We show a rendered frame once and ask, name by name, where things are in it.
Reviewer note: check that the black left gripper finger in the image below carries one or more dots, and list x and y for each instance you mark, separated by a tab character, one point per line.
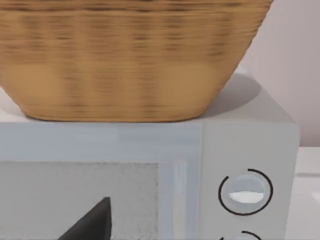
96	222

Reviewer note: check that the pale microwave door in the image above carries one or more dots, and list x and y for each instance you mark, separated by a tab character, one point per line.
100	150

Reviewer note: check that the pale round microwave knob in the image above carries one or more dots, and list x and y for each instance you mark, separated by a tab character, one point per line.
246	192
241	237

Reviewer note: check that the woven wicker basket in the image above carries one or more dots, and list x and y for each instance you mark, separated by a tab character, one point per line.
125	62

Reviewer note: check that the pale microwave oven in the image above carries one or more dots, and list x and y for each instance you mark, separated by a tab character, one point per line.
250	145

